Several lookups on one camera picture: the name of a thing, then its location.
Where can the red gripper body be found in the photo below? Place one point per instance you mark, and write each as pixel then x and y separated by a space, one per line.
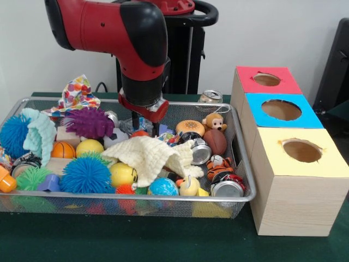
pixel 158 113

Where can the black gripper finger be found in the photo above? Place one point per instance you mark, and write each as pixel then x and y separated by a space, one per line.
pixel 135 120
pixel 156 130

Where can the crushed clear plastic bottle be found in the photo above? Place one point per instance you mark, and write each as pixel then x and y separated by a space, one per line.
pixel 126 125

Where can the cream fluffy cloth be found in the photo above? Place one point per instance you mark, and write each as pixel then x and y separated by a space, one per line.
pixel 152 158

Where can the silver soda can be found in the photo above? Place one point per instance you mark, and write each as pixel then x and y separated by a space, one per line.
pixel 210 96

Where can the colourful dotted cloth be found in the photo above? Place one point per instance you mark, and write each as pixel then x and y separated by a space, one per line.
pixel 76 95

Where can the light teal cloth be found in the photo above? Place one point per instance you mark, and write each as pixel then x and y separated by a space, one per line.
pixel 38 133

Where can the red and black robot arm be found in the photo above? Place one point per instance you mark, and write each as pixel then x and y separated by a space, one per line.
pixel 122 41

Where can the wooden box with three holes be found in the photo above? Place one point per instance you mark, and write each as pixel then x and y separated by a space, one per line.
pixel 300 204

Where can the toy hamburger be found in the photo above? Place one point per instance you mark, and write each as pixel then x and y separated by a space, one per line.
pixel 191 127

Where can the purple spiky ball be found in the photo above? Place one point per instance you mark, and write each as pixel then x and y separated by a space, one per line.
pixel 88 122

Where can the brown monkey plush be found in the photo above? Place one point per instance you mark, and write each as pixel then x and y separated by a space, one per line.
pixel 215 122

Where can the brown toy football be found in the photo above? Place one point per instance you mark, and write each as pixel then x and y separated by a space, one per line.
pixel 216 142

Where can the orange tiger plush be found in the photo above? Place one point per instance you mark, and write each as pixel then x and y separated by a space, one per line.
pixel 218 166

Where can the dark green tablecloth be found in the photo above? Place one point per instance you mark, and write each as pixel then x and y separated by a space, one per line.
pixel 136 240
pixel 340 109

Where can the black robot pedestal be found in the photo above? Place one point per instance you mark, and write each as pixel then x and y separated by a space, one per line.
pixel 185 54

